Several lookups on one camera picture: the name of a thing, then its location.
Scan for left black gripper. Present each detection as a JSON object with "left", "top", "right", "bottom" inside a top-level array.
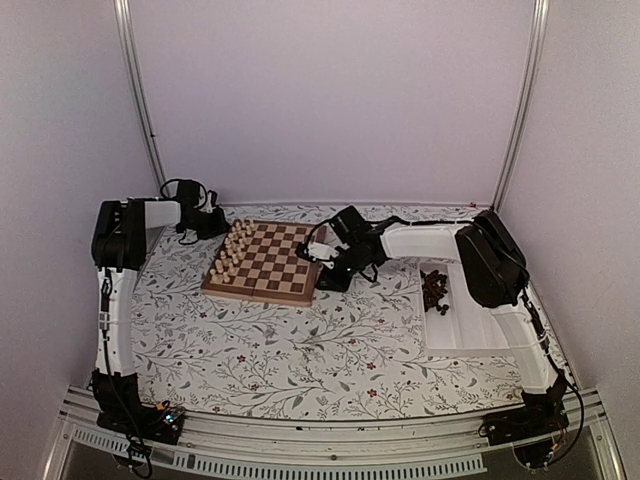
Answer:
[{"left": 187, "top": 206, "right": 233, "bottom": 239}]

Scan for wooden chess board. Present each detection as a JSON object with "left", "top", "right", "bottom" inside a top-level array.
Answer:
[{"left": 201, "top": 220, "right": 327, "bottom": 307}]

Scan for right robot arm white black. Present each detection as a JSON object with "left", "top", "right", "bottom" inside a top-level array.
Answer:
[{"left": 299, "top": 206, "right": 569, "bottom": 436}]

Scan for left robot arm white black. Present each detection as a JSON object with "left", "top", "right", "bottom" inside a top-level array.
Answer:
[{"left": 91, "top": 178, "right": 230, "bottom": 434}]

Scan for white chess piece row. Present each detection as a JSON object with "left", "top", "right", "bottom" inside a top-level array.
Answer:
[{"left": 207, "top": 219, "right": 257, "bottom": 286}]

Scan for dark chess pieces in tray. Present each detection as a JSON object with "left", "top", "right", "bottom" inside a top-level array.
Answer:
[{"left": 420, "top": 269, "right": 450, "bottom": 316}]

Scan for floral patterned table mat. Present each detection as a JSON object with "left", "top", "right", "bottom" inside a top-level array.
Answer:
[{"left": 131, "top": 207, "right": 523, "bottom": 420}]

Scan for white plastic tray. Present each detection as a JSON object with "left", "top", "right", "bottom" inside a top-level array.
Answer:
[{"left": 419, "top": 258, "right": 511, "bottom": 357}]

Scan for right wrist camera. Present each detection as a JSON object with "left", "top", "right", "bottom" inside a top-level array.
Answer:
[{"left": 294, "top": 204, "right": 371, "bottom": 264}]

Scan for aluminium front rail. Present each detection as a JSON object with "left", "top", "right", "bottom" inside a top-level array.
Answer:
[{"left": 44, "top": 387, "right": 627, "bottom": 479}]

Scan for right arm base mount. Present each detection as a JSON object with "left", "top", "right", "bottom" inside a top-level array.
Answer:
[{"left": 477, "top": 392, "right": 569, "bottom": 470}]

